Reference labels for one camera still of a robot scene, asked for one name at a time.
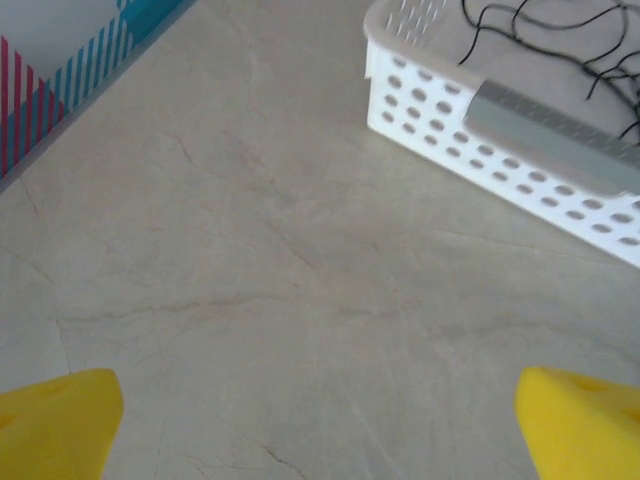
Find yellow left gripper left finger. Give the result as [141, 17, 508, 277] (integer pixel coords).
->
[0, 368, 125, 480]

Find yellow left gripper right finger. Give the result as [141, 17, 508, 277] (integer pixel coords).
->
[514, 366, 640, 480]

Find thin black cable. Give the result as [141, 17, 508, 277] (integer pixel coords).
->
[457, 0, 640, 101]
[512, 0, 640, 141]

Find white perforated plastic basket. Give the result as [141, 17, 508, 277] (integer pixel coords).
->
[363, 0, 640, 271]

